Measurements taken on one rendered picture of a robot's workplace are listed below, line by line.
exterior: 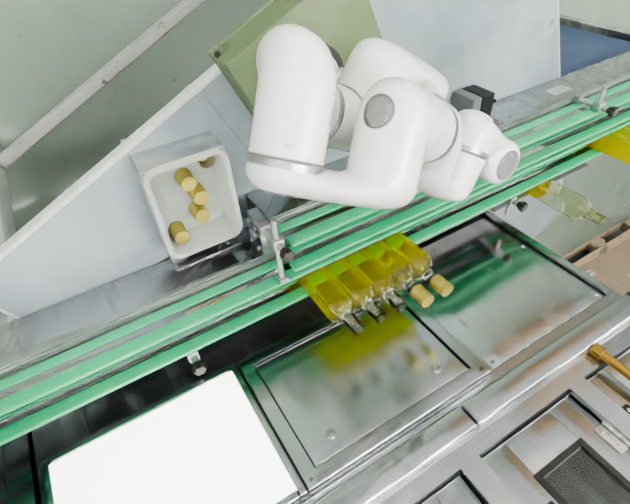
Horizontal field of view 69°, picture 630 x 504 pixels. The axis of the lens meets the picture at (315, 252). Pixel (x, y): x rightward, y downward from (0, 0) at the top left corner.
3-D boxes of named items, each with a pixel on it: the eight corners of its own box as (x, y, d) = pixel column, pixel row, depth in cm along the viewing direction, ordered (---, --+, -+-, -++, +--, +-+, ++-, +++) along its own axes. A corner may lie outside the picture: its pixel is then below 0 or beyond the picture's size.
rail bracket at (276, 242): (262, 264, 108) (288, 296, 99) (251, 206, 97) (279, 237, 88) (274, 259, 109) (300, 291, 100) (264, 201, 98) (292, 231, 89)
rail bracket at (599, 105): (568, 103, 139) (610, 119, 130) (576, 79, 134) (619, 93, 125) (577, 100, 140) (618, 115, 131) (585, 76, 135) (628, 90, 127)
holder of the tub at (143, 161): (167, 257, 109) (177, 276, 104) (128, 155, 91) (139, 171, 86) (233, 231, 115) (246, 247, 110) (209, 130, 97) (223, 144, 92)
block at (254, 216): (248, 242, 111) (261, 258, 106) (242, 211, 105) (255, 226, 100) (262, 237, 112) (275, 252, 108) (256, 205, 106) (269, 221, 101)
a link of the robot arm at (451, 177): (409, 88, 60) (461, 118, 77) (371, 180, 64) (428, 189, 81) (468, 107, 56) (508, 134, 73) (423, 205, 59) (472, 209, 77)
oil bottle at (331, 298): (290, 273, 115) (336, 329, 101) (287, 257, 111) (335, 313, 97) (309, 264, 117) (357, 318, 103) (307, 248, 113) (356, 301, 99)
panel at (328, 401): (45, 468, 94) (72, 655, 72) (38, 461, 92) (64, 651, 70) (393, 288, 125) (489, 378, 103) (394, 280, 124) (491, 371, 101)
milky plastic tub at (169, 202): (160, 241, 105) (172, 263, 99) (128, 155, 90) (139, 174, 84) (230, 215, 111) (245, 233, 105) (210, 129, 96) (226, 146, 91)
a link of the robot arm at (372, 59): (283, 126, 64) (334, 8, 58) (374, 149, 83) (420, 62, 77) (328, 157, 60) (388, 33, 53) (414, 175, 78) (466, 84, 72)
